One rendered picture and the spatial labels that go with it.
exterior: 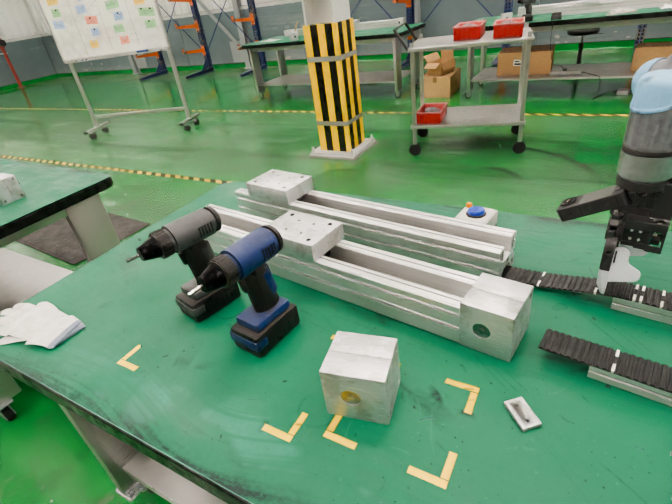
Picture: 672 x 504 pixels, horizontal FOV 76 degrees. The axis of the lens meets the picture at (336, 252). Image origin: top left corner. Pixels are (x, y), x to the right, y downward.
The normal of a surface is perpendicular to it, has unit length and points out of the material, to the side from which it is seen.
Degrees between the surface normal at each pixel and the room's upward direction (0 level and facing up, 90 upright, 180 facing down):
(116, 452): 90
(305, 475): 0
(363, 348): 0
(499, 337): 90
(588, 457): 0
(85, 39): 90
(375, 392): 90
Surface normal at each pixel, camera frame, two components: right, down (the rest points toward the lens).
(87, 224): 0.86, 0.17
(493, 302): -0.13, -0.84
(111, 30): -0.16, 0.54
